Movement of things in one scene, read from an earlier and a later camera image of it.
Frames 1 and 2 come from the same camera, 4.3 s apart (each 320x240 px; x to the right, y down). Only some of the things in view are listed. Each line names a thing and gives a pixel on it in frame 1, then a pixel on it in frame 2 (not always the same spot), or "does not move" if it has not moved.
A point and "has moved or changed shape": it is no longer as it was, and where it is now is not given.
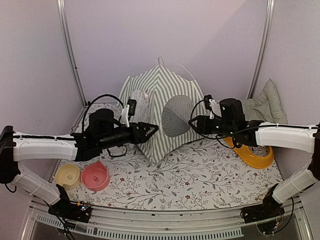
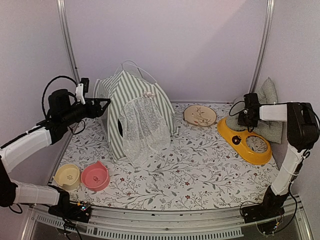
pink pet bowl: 95,177 does not move
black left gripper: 141,137 to 98,111
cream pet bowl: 67,175 does not move
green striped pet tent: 169,99 has moved or changed shape
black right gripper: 202,123 to 240,121
